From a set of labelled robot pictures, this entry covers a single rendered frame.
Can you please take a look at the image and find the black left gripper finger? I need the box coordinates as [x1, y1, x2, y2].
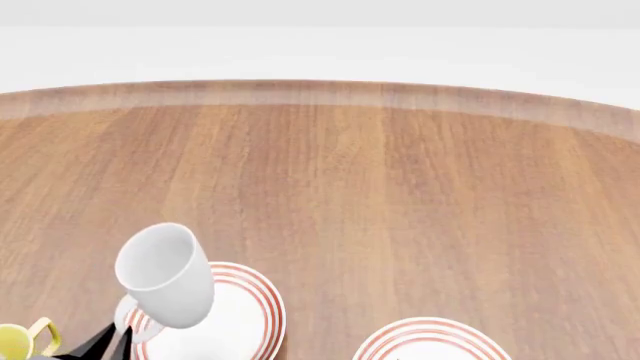
[106, 324, 137, 360]
[64, 322, 120, 358]

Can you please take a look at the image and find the white ceramic mug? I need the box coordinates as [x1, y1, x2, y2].
[113, 222, 216, 345]

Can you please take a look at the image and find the yellow mug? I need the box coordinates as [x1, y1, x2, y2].
[0, 316, 64, 360]

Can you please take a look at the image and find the white plate with red rings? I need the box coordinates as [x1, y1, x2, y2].
[351, 316, 514, 360]
[123, 261, 288, 360]

